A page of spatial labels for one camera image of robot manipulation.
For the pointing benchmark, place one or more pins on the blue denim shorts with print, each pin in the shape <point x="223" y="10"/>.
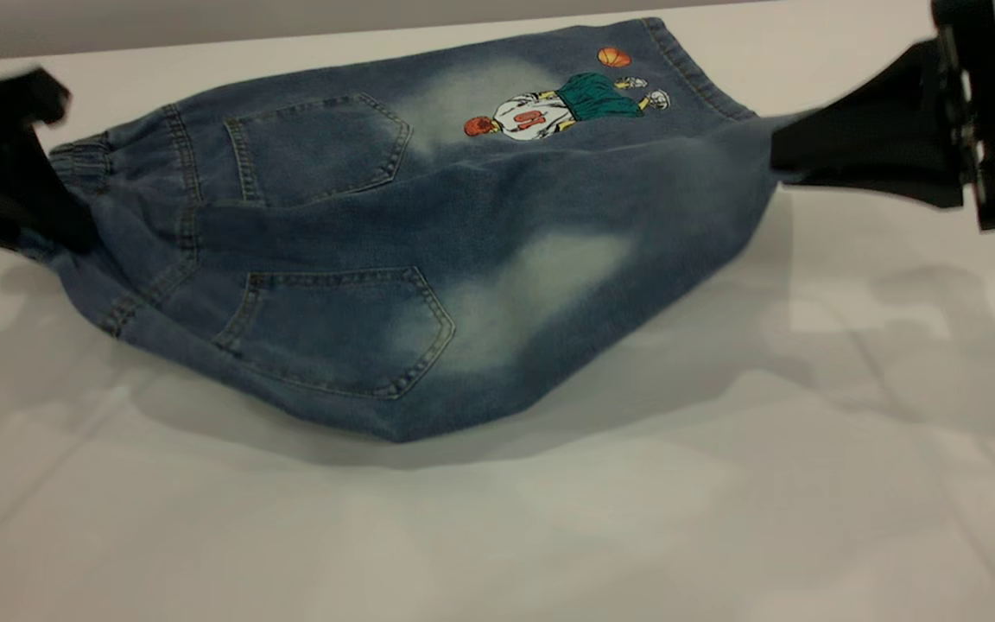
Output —
<point x="377" y="233"/>

